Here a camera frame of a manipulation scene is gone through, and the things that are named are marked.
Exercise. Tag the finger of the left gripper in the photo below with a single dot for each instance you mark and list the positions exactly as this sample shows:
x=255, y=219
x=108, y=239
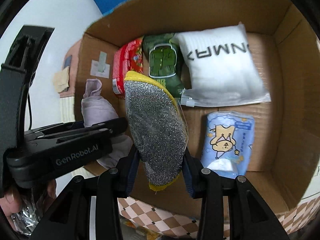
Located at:
x=114, y=127

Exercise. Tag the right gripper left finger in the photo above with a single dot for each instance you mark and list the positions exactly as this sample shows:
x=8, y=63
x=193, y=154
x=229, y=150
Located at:
x=84, y=198

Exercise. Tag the lilac knotted cloth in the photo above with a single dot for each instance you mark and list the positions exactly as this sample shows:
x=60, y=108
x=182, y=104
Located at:
x=96, y=109

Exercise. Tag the silver yellow scrub sponge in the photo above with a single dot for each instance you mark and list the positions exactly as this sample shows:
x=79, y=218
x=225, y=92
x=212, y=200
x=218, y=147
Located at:
x=158, y=129

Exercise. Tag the person's hand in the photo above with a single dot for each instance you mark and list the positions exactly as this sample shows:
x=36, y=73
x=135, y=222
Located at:
x=11, y=202

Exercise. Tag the beige folded cloth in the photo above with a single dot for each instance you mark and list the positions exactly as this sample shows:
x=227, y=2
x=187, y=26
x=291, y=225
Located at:
x=61, y=80

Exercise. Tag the blue cartoon tissue pack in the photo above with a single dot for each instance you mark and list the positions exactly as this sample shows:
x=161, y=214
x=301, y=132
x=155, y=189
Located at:
x=228, y=143

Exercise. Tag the red snack packet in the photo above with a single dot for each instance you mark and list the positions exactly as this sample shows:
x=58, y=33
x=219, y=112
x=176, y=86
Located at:
x=128, y=58

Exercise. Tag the green snack packet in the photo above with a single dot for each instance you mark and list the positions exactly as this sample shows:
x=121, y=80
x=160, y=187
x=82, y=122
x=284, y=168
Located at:
x=165, y=62

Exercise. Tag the brown cardboard box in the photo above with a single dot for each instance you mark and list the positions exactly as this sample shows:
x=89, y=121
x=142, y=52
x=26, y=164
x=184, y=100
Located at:
x=279, y=19

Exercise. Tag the white packaged towel pillow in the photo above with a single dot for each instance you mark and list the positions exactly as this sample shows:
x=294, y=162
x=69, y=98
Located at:
x=221, y=68

